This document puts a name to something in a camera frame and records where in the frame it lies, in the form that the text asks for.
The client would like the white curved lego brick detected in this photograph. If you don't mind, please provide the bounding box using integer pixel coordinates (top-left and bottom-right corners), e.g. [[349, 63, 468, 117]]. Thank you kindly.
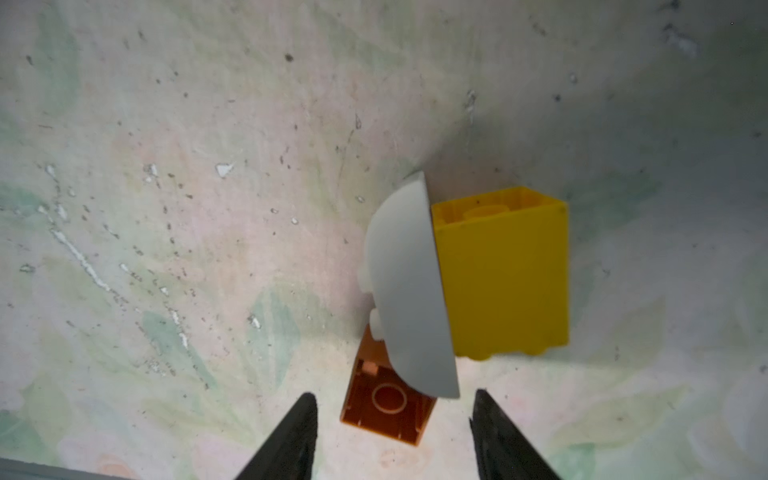
[[358, 171, 460, 399]]

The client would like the brown lego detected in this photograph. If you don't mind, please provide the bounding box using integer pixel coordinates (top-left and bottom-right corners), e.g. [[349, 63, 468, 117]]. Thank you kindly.
[[340, 329, 437, 446]]

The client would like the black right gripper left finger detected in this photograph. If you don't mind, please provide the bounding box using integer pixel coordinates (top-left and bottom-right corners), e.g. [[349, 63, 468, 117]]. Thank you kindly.
[[235, 392, 318, 480]]

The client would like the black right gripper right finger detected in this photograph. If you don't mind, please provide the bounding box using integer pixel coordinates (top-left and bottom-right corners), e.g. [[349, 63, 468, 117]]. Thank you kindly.
[[469, 389, 560, 480]]

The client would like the yellow lego brick right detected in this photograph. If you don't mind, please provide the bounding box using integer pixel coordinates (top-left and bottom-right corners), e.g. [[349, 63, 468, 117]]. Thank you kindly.
[[431, 187, 569, 360]]

